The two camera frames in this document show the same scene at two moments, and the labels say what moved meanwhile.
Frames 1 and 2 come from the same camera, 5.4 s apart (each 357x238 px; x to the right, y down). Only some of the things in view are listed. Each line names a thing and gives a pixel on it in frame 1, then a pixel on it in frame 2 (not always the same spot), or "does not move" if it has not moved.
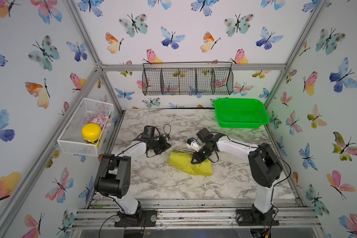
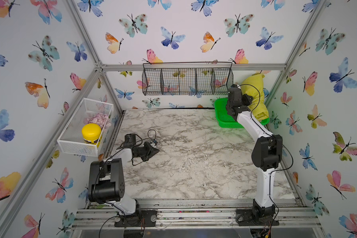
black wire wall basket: [212, 78] does not move
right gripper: [197, 158] to [248, 98]
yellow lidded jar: [91, 133] does not move
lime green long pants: [181, 160] to [253, 87]
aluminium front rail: [183, 213] does not move
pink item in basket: [99, 118] does not move
